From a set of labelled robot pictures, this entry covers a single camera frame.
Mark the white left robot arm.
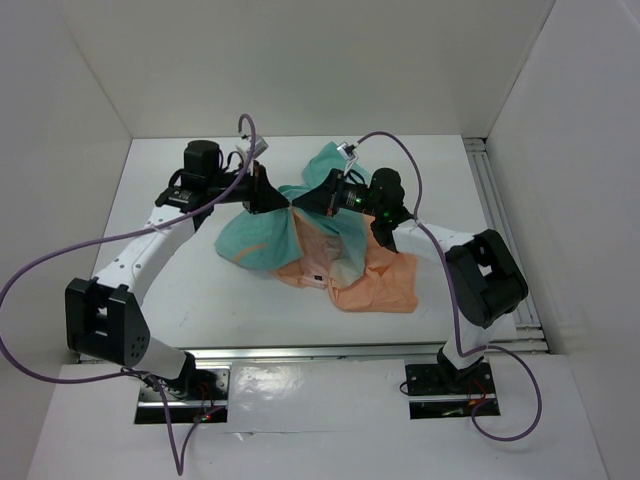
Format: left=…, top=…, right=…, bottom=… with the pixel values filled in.
left=65, top=136, right=289, bottom=399

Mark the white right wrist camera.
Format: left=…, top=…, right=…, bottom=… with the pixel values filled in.
left=336, top=142, right=358, bottom=174

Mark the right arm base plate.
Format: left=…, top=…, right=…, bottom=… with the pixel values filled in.
left=399, top=362, right=500, bottom=420

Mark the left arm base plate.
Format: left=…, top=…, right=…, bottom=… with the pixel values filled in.
left=134, top=365, right=231, bottom=425

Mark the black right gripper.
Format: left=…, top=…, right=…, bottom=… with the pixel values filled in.
left=293, top=168, right=382, bottom=218

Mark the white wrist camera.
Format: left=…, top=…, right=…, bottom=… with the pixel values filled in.
left=336, top=142, right=358, bottom=174
left=236, top=136, right=269, bottom=158

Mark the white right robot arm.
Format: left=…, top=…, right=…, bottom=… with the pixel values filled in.
left=293, top=168, right=529, bottom=392

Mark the aluminium front table rail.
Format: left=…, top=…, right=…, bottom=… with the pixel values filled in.
left=188, top=343, right=441, bottom=361

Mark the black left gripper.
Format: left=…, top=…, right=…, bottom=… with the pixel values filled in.
left=207, top=160, right=289, bottom=215

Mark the aluminium right side rail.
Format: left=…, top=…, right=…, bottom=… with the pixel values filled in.
left=463, top=138, right=549, bottom=355

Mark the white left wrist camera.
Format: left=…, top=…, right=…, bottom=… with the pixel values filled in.
left=236, top=136, right=269, bottom=158

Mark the teal and orange jacket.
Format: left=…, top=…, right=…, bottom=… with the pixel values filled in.
left=214, top=140, right=420, bottom=316

